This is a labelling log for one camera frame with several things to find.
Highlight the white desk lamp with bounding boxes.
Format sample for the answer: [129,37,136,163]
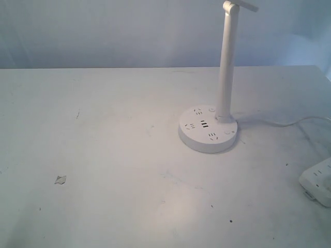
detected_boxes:
[178,1,259,153]

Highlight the white power strip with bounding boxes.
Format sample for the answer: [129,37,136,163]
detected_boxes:
[299,158,330,207]

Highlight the white lamp power cable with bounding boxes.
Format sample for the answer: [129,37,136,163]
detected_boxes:
[234,116,331,128]

